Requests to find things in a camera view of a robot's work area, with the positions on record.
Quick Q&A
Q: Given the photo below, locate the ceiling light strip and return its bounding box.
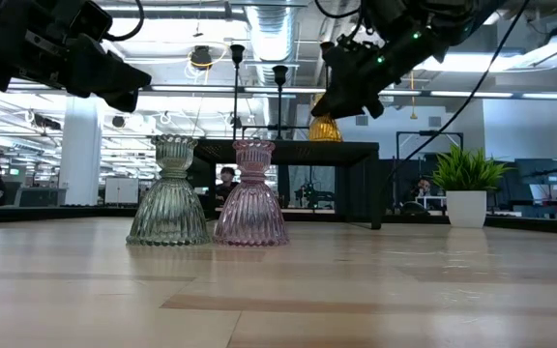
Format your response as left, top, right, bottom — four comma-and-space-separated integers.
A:
413, 31, 557, 73
379, 89, 557, 102
147, 84, 328, 95

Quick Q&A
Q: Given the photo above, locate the grey background monitor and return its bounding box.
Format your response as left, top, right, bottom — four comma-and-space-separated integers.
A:
513, 158, 557, 188

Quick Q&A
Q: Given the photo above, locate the green plant in white pot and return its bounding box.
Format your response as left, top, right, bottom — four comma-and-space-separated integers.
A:
430, 144, 512, 229

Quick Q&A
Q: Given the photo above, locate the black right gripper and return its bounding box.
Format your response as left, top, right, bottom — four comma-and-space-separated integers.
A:
309, 0, 458, 121

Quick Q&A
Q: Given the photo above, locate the black overhead camera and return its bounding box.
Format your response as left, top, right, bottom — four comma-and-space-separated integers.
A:
190, 44, 215, 71

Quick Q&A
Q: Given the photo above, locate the black aluminium table frame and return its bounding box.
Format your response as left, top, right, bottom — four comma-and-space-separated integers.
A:
0, 205, 557, 238

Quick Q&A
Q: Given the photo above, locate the short black candlestick holder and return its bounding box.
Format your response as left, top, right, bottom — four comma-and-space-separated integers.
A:
271, 65, 289, 142

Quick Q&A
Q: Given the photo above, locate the white cabinet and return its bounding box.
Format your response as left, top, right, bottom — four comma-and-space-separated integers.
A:
103, 177, 140, 206

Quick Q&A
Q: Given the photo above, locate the black rectangular background frame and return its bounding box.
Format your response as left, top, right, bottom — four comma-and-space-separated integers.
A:
395, 130, 464, 163

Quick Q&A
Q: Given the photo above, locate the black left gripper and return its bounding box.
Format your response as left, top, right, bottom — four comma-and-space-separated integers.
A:
0, 18, 153, 113

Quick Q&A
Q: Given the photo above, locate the pink ribbed glass candle holder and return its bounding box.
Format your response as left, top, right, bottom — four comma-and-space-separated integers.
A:
212, 138, 290, 247

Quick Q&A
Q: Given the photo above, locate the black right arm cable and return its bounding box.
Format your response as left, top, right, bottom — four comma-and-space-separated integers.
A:
384, 0, 531, 185

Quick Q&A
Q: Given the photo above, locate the silver ventilation duct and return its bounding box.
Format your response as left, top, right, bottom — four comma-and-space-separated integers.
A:
244, 0, 305, 141

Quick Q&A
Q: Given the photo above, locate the white round pillar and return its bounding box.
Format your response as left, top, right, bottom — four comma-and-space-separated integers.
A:
58, 96, 104, 207

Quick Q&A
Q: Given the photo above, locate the green ribbed glass candle holder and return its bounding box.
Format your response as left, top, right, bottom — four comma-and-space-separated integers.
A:
126, 133, 211, 247

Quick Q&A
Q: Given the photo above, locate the amber ribbed glass candle holder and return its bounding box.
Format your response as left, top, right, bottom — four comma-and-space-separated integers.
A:
308, 94, 343, 143

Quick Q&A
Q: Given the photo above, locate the tall black candlestick holder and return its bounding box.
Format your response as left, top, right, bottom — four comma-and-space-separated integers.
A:
229, 43, 247, 142

